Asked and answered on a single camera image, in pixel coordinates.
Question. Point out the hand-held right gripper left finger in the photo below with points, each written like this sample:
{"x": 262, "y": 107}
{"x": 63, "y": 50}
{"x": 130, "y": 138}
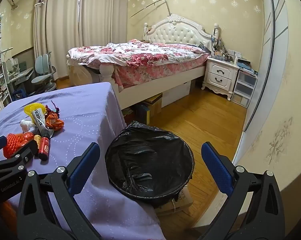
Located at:
{"x": 84, "y": 165}

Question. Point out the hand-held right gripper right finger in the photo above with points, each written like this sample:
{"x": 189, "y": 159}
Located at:
{"x": 215, "y": 165}

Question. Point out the orange-red foam fruit net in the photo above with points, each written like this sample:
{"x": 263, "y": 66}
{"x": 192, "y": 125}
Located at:
{"x": 14, "y": 142}

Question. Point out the small red bottle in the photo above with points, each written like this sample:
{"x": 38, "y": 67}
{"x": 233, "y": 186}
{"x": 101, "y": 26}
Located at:
{"x": 44, "y": 148}

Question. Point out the white tissue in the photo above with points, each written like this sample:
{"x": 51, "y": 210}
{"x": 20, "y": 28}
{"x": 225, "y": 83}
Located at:
{"x": 25, "y": 124}

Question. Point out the grey squeeze tube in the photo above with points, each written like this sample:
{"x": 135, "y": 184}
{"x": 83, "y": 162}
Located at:
{"x": 39, "y": 120}

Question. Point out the orange wrapper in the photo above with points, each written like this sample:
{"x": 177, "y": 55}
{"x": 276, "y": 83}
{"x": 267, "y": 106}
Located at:
{"x": 54, "y": 123}

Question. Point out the yellow foam fruit net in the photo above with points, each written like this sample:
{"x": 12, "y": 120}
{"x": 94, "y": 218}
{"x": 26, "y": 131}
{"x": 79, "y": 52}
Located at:
{"x": 30, "y": 110}

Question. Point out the dark red ribbon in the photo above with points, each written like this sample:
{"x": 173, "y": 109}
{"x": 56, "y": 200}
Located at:
{"x": 49, "y": 110}

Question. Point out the black-bagged trash bin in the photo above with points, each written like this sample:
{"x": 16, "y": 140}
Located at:
{"x": 150, "y": 160}

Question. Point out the flat cardboard box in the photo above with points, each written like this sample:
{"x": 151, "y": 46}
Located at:
{"x": 183, "y": 200}

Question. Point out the purple tablecloth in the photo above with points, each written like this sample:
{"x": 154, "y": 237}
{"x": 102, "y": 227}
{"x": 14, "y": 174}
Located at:
{"x": 85, "y": 115}

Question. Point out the blue basket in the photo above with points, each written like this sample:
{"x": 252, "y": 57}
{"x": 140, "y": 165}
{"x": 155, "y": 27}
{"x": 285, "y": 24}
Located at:
{"x": 18, "y": 95}

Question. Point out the grey study desk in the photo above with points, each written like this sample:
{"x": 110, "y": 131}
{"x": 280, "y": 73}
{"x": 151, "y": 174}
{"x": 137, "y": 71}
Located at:
{"x": 20, "y": 75}

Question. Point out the dark blue yellow box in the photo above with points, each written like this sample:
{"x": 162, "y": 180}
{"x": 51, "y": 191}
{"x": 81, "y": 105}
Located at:
{"x": 143, "y": 112}

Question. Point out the white storage box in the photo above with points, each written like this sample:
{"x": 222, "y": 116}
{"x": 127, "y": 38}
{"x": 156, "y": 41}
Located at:
{"x": 178, "y": 92}

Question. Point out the clear plastic drawer unit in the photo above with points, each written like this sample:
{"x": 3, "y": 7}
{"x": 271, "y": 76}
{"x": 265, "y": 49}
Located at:
{"x": 244, "y": 85}

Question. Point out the brown cardboard box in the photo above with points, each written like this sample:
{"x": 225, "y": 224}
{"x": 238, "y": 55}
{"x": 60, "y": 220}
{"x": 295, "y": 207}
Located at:
{"x": 154, "y": 105}

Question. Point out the clear plastic bag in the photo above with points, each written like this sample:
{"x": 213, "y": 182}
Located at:
{"x": 78, "y": 76}

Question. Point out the pale green desk chair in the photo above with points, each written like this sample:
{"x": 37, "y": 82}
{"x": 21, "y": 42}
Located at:
{"x": 41, "y": 62}

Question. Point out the white nightstand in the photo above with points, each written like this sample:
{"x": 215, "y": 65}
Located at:
{"x": 220, "y": 72}

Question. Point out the white desk lamp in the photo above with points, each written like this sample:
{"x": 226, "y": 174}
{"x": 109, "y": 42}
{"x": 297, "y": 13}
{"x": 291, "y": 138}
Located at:
{"x": 8, "y": 51}

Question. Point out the bed with floral bedding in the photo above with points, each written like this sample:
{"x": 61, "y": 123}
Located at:
{"x": 165, "y": 85}

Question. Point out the stack of blue folders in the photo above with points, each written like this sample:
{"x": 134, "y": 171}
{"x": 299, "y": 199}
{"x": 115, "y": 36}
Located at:
{"x": 246, "y": 66}

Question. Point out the white wardrobe door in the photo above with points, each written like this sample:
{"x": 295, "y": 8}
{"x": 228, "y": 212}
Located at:
{"x": 265, "y": 67}

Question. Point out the pile of small nightstand items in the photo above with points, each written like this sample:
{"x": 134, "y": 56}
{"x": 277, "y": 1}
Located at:
{"x": 223, "y": 51}

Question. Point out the pink floral quilt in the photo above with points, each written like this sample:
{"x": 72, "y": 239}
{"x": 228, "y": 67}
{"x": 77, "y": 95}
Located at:
{"x": 145, "y": 55}

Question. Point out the beige curtain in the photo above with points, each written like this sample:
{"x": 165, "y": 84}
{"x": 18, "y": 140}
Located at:
{"x": 103, "y": 25}
{"x": 58, "y": 30}

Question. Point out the thin metal pole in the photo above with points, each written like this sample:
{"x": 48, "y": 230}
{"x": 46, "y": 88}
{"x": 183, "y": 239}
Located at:
{"x": 150, "y": 5}

